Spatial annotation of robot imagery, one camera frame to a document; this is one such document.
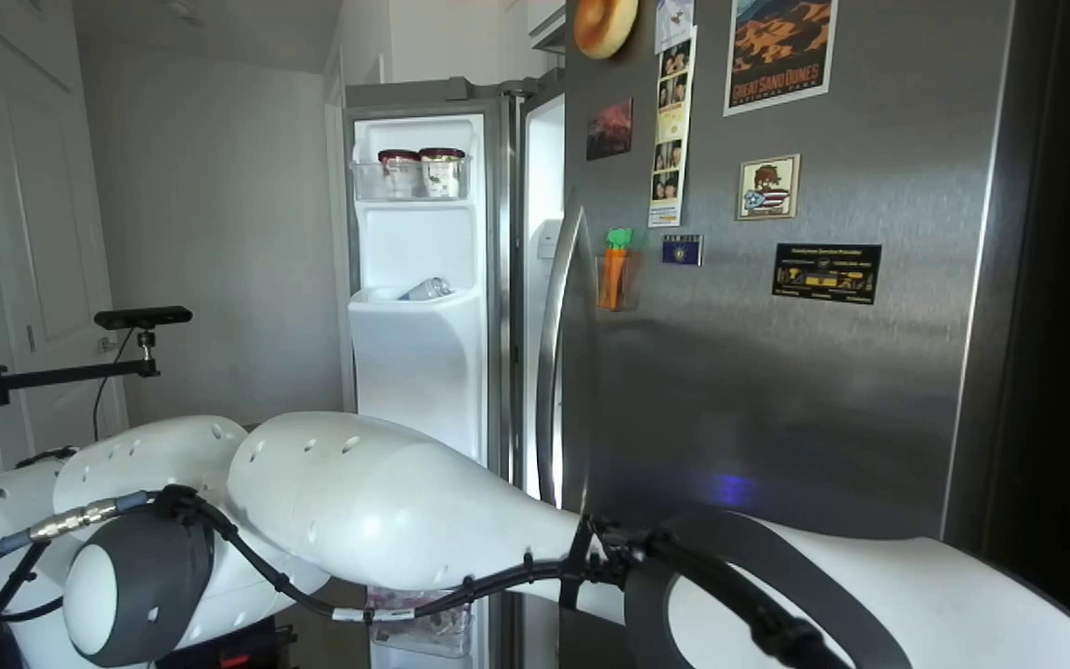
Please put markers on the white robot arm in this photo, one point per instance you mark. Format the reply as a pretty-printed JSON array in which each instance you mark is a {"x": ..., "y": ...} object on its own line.
[{"x": 190, "y": 528}]

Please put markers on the stainless steel fridge door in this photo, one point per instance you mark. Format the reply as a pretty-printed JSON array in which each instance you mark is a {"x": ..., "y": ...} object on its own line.
[{"x": 775, "y": 301}]

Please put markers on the photo strip on fridge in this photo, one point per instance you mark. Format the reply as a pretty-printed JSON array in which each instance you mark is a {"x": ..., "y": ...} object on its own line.
[{"x": 670, "y": 130}]

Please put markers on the donut fridge magnet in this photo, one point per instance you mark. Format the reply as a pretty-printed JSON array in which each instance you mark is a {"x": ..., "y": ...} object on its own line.
[{"x": 600, "y": 29}]

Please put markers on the carrot shaped magnet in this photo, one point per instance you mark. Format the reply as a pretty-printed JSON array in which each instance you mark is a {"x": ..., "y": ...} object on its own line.
[{"x": 615, "y": 267}]

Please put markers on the small blue magnet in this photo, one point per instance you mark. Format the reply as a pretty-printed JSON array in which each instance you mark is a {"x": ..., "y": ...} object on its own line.
[{"x": 679, "y": 249}]

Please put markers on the right ice cream tub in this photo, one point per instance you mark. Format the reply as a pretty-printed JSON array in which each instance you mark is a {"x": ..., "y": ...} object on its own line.
[{"x": 443, "y": 171}]

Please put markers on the ice cream tub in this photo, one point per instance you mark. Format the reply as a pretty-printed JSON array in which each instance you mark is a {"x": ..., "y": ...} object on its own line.
[
  {"x": 443, "y": 171},
  {"x": 400, "y": 171}
]

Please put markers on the white open freezer door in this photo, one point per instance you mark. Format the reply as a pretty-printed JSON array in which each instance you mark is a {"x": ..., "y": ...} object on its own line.
[{"x": 427, "y": 268}]

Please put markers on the left ice cream tub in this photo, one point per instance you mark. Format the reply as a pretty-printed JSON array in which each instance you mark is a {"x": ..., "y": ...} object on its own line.
[{"x": 400, "y": 171}]

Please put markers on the red sunset photo magnet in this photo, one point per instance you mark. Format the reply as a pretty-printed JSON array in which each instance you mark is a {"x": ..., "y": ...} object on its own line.
[{"x": 611, "y": 130}]

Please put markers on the square bear magnet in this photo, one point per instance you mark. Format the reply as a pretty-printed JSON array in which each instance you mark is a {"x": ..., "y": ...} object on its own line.
[{"x": 770, "y": 189}]

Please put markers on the black rectangular plaque magnet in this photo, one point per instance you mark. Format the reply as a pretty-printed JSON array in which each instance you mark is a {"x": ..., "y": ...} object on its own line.
[{"x": 824, "y": 273}]

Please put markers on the orange desert poster magnet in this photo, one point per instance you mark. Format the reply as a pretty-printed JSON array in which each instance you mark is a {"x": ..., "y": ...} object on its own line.
[{"x": 779, "y": 54}]

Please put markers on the white interior door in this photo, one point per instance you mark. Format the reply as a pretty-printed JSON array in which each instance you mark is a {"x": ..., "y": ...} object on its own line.
[{"x": 52, "y": 267}]

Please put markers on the black camera on stand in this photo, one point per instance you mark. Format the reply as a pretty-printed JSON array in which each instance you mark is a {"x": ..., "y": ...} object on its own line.
[{"x": 131, "y": 320}]

